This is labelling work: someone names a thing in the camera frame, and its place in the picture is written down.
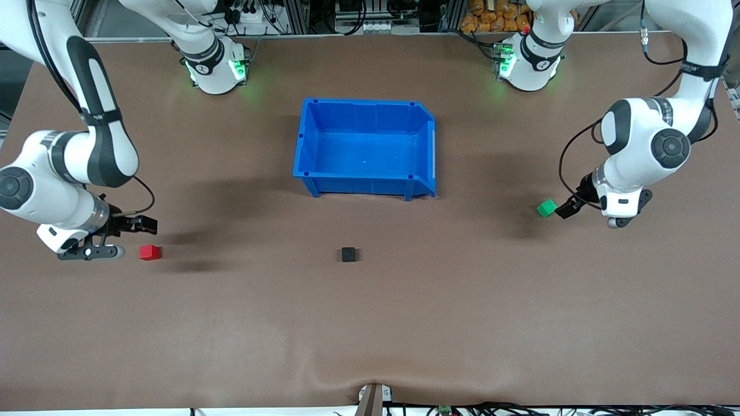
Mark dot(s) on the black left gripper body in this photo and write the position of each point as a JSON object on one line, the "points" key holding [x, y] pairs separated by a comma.
{"points": [[585, 191]]}

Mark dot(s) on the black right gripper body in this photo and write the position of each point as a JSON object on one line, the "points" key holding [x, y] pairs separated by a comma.
{"points": [[117, 226]]}

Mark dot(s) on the small green cube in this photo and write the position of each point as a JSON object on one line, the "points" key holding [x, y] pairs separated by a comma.
{"points": [[546, 208]]}

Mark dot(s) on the small red cube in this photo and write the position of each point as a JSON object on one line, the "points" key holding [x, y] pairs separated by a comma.
{"points": [[150, 252]]}

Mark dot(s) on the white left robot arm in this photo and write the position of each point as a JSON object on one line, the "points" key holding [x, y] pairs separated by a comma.
{"points": [[636, 150]]}

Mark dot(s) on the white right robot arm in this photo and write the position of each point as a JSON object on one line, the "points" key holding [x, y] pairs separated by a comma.
{"points": [[46, 196]]}

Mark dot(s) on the small black cube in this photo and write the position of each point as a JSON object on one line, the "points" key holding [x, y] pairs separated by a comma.
{"points": [[348, 255]]}

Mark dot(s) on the orange snack bags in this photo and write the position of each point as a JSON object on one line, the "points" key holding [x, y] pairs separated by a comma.
{"points": [[491, 14]]}

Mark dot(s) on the blue plastic storage bin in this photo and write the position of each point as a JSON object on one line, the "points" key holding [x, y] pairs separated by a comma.
{"points": [[364, 150]]}

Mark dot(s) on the white power strip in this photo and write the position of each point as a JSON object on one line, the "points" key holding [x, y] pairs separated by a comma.
{"points": [[254, 23]]}

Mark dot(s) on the brown table edge clamp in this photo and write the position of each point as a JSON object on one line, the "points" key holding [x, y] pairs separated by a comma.
{"points": [[373, 401]]}

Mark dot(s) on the aluminium frame profile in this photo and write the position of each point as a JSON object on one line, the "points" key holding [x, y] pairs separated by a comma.
{"points": [[81, 17]]}

